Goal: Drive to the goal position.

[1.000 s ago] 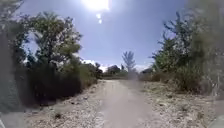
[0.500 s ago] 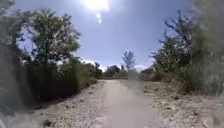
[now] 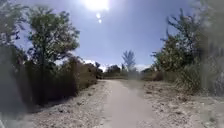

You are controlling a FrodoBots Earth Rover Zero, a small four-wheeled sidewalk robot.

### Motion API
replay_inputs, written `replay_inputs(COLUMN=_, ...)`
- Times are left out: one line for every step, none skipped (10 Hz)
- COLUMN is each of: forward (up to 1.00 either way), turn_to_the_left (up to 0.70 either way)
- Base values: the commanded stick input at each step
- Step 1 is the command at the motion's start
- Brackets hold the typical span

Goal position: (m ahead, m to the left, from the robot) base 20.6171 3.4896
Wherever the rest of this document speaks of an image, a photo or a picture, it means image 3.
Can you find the distant dark bushes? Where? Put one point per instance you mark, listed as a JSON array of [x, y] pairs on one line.
[[113, 70]]

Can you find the slender distant tree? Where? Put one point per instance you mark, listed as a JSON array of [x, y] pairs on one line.
[[129, 60]]

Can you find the row of dark bushes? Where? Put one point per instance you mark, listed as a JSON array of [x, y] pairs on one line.
[[81, 75]]

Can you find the pale dirt path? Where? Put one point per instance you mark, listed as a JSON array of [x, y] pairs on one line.
[[125, 106]]

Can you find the dry stony grass verge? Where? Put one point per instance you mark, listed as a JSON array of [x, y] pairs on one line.
[[73, 111], [180, 108]]

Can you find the tall leafy tree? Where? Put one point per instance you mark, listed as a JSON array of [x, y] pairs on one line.
[[50, 33]]

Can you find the belt of green trees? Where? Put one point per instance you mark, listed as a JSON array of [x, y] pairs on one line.
[[181, 55]]

